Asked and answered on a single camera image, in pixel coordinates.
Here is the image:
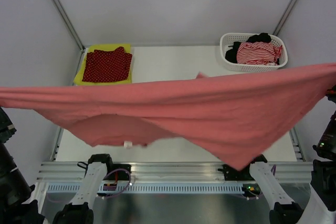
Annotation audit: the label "red polka dot garment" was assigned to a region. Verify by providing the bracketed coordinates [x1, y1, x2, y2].
[81, 47, 132, 83]

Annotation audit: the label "pink red garment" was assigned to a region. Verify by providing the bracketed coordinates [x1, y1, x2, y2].
[1, 63, 335, 170]

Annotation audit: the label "yellow-green trousers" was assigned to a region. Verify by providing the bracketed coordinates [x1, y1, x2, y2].
[74, 44, 133, 86]

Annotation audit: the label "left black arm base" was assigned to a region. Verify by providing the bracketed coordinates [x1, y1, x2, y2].
[76, 162, 132, 182]

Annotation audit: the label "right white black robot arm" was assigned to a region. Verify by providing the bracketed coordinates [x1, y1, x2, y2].
[249, 115, 335, 223]

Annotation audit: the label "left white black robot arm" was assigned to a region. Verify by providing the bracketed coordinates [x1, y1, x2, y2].
[1, 110, 112, 223]

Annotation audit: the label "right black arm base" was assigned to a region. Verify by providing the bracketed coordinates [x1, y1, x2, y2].
[217, 164, 255, 182]

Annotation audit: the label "white plastic laundry basket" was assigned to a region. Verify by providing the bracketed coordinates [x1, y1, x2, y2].
[218, 33, 288, 72]

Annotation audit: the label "black garment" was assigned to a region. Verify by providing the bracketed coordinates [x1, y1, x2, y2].
[225, 33, 272, 63]

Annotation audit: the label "red white striped garment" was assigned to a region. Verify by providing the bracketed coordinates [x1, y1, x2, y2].
[236, 42, 282, 66]

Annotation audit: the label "white slotted cable duct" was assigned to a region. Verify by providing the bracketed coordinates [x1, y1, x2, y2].
[47, 183, 244, 194]

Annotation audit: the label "aluminium mounting rail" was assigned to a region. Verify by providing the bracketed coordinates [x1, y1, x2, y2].
[37, 162, 313, 184]

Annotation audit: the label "left aluminium frame post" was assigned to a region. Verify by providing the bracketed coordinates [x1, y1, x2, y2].
[51, 0, 85, 51]

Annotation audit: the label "aluminium frame post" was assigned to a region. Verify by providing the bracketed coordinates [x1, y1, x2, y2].
[273, 0, 299, 36]
[51, 0, 85, 51]

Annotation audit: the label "right aluminium frame post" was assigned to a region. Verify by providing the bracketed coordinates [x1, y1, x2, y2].
[273, 0, 299, 36]

